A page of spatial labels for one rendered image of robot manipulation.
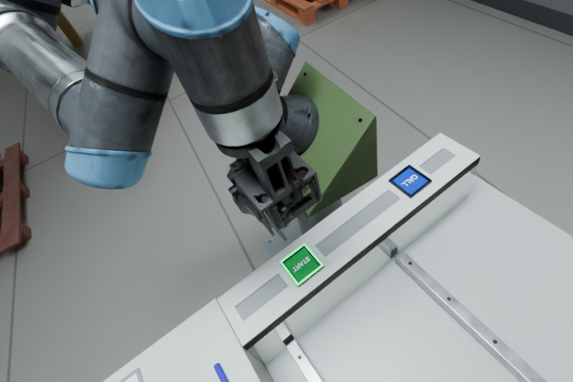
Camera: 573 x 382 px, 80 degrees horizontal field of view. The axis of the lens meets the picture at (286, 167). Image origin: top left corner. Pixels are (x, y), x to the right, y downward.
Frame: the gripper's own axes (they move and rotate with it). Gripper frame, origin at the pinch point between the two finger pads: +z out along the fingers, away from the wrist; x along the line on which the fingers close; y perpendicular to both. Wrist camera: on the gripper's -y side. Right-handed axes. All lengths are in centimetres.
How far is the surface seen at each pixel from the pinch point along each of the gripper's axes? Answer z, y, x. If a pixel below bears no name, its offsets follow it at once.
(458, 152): 14.6, 2.1, 38.0
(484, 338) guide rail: 25.6, 25.4, 17.3
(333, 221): 14.6, -2.2, 9.8
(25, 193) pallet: 107, -208, -103
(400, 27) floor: 111, -155, 192
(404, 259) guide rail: 25.6, 7.9, 17.8
